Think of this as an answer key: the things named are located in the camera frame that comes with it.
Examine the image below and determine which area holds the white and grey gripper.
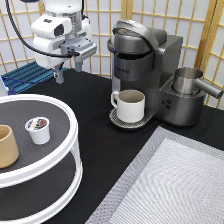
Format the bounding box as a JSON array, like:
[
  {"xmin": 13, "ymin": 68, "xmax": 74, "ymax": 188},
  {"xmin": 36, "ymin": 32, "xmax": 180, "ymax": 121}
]
[{"xmin": 31, "ymin": 13, "xmax": 97, "ymax": 84}]

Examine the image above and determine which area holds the white coffee pod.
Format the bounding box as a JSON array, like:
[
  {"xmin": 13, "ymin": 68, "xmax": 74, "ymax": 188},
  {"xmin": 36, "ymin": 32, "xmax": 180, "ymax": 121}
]
[{"xmin": 25, "ymin": 117, "xmax": 50, "ymax": 145}]

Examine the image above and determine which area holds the grey pod coffee machine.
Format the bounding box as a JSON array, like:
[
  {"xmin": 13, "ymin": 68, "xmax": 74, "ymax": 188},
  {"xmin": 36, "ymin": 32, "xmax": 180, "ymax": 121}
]
[{"xmin": 107, "ymin": 19, "xmax": 205, "ymax": 130}]

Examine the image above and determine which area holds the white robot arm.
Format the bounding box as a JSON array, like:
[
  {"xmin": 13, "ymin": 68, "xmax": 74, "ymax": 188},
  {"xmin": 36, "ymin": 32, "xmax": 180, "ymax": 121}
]
[{"xmin": 31, "ymin": 0, "xmax": 97, "ymax": 84}]

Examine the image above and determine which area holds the white ceramic mug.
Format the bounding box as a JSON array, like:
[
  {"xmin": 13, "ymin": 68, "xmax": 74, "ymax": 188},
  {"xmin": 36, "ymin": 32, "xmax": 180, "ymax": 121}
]
[{"xmin": 111, "ymin": 90, "xmax": 145, "ymax": 123}]

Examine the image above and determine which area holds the tan wooden cup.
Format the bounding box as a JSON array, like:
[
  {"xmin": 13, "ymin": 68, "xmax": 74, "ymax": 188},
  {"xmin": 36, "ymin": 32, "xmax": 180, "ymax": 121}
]
[{"xmin": 0, "ymin": 125, "xmax": 19, "ymax": 168}]

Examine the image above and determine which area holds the white two-tier round shelf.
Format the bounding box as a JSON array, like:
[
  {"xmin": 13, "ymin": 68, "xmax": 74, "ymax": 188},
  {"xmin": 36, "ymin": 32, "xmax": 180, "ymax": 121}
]
[{"xmin": 0, "ymin": 94, "xmax": 83, "ymax": 224}]

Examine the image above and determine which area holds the steel milk frother jug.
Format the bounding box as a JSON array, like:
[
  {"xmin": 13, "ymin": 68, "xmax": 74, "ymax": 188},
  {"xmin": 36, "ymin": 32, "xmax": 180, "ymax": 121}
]
[{"xmin": 173, "ymin": 67, "xmax": 223, "ymax": 99}]

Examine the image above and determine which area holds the wooden shoji folding screen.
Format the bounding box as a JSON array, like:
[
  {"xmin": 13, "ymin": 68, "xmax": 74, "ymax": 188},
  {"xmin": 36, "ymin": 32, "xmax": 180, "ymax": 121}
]
[{"xmin": 0, "ymin": 0, "xmax": 224, "ymax": 91}]

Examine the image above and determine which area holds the grey woven placemat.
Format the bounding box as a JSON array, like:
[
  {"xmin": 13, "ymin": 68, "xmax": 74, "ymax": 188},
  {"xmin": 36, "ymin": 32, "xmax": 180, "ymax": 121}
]
[{"xmin": 85, "ymin": 127, "xmax": 224, "ymax": 224}]

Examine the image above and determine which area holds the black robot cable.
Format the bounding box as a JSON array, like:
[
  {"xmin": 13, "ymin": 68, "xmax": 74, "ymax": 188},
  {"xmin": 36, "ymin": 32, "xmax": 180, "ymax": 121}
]
[{"xmin": 4, "ymin": 0, "xmax": 81, "ymax": 59}]

